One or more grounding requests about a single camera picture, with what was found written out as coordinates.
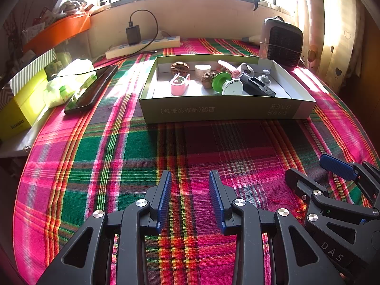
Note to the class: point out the pink clip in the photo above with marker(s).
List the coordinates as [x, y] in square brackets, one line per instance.
[179, 89]

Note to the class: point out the black smartphone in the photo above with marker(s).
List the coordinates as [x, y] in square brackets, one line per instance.
[89, 95]

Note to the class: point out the black charger adapter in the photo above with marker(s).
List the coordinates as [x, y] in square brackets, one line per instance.
[133, 35]

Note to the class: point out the green white striped box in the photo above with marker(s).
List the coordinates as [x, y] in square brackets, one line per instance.
[32, 65]

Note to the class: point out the pink green plaid tablecloth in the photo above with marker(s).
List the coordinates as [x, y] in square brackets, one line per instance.
[118, 154]

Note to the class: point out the white plastic bag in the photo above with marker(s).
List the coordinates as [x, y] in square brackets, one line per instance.
[68, 3]

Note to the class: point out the white plug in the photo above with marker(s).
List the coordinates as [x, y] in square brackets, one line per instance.
[162, 35]

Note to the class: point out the orange tray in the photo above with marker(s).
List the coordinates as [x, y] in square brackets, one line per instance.
[59, 28]

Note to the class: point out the small white-lidded jar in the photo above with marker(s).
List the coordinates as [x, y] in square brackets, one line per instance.
[203, 71]

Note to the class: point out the black window hook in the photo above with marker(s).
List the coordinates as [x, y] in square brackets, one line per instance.
[256, 4]

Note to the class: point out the small white knobbed holder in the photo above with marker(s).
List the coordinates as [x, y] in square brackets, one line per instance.
[264, 77]

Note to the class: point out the white tube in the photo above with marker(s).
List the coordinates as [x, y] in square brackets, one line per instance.
[253, 39]

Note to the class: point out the pink case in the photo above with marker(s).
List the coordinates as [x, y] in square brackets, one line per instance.
[227, 64]

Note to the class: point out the white green tissue pack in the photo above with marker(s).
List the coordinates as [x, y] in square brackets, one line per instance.
[77, 65]

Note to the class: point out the small white heater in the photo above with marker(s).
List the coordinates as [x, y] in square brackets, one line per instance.
[282, 44]

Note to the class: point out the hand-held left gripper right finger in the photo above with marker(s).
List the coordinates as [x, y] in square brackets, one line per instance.
[216, 202]

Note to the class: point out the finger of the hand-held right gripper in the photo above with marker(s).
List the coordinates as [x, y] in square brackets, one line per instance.
[338, 166]
[299, 184]

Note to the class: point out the white power strip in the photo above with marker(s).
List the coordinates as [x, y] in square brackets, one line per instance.
[169, 41]

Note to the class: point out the black battery charger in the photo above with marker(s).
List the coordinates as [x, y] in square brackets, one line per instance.
[255, 87]

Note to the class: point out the yellow-green box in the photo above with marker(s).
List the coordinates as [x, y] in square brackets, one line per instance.
[20, 109]

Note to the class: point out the brown walnut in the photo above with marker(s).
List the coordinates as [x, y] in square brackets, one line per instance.
[179, 67]
[208, 80]

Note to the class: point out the heart print curtain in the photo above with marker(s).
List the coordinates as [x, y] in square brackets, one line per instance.
[335, 35]

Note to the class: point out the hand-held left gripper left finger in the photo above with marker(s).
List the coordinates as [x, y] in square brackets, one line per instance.
[164, 202]

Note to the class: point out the green white cardboard box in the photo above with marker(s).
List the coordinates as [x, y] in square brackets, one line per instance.
[222, 111]

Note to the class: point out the clear plastic container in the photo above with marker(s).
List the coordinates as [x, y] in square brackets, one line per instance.
[77, 47]

